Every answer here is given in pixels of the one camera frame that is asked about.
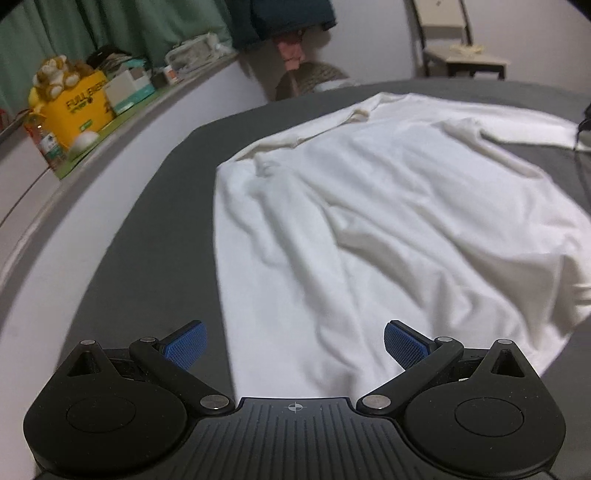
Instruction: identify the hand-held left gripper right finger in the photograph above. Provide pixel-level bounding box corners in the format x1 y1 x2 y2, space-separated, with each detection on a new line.
357 320 539 417

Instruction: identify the plastic bottle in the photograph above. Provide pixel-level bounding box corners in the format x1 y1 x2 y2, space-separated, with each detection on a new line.
37 124 66 171

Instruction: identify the dark blue hanging garment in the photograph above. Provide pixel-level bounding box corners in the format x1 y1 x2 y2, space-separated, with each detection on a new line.
230 0 339 49

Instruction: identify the pink cloth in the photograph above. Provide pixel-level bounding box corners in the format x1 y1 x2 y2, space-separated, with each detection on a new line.
274 30 308 71

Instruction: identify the dark object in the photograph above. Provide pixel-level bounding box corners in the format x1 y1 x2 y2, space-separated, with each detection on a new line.
573 103 591 151

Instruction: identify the yellow bag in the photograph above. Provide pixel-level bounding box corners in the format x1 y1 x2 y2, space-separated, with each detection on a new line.
28 71 116 151

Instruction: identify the clear plastic bag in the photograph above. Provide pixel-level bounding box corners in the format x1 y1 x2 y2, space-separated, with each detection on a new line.
164 34 234 73

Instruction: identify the tan plush toy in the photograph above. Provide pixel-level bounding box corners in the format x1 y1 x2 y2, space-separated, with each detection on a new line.
30 55 96 100

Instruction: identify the green mat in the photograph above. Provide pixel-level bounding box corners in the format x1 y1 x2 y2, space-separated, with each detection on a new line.
51 88 163 180

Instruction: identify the woven basket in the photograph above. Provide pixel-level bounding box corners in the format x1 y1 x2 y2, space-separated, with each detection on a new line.
276 60 352 100

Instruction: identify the black object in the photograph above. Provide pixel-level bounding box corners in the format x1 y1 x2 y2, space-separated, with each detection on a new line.
85 48 122 71

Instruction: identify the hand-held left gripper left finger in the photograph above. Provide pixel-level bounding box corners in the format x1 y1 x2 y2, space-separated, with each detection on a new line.
60 320 235 417

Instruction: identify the teal box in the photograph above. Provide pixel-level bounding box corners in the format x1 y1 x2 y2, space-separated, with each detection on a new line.
113 67 156 116

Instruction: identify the chair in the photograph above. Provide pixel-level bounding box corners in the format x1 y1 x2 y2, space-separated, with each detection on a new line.
409 0 509 81

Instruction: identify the green curtain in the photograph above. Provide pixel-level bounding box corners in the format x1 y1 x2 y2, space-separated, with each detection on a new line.
0 0 237 121

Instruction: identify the white ball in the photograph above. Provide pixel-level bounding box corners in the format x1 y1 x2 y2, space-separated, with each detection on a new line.
69 131 100 153

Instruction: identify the white long-sleeved shirt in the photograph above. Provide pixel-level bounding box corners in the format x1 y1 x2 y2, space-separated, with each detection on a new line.
213 91 591 400

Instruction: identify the window ledge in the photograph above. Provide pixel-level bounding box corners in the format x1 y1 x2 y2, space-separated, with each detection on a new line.
0 46 242 278

